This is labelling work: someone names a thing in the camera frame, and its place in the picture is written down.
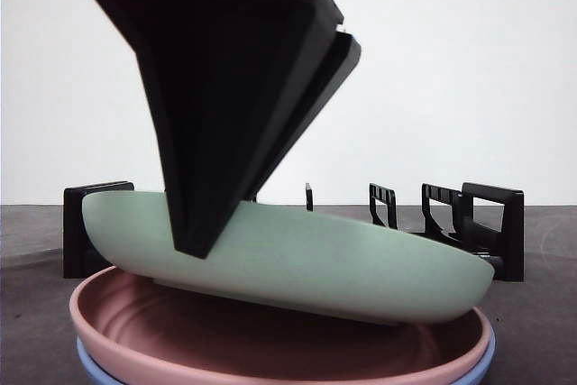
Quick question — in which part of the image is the green plate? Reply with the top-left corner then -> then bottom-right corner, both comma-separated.
80,190 -> 494,325

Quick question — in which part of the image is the pink plate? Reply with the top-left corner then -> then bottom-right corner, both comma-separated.
69,265 -> 491,381

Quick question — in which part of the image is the blue plate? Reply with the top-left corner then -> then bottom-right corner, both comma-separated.
75,325 -> 497,385

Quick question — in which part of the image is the black plate rack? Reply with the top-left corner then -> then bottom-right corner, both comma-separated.
62,180 -> 526,283

